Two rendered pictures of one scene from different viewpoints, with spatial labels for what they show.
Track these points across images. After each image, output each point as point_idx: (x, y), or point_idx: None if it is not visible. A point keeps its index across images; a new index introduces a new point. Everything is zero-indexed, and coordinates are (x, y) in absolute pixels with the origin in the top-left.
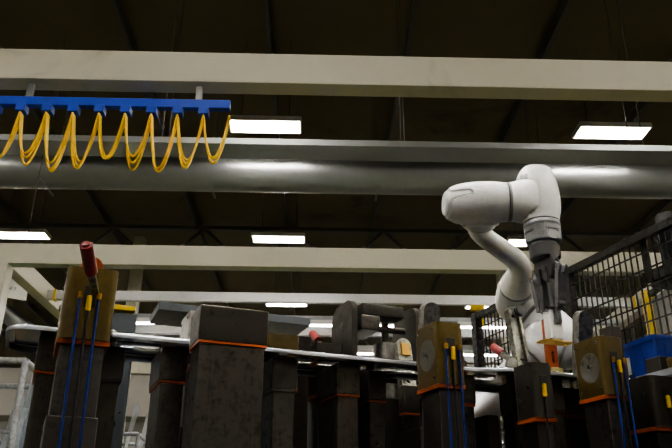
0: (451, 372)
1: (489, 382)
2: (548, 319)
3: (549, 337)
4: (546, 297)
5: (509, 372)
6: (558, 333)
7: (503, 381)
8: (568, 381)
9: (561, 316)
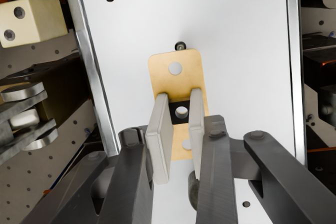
0: None
1: (166, 207)
2: (167, 152)
3: (171, 126)
4: (145, 211)
5: (261, 211)
6: (204, 113)
7: (182, 189)
8: (216, 72)
9: (225, 125)
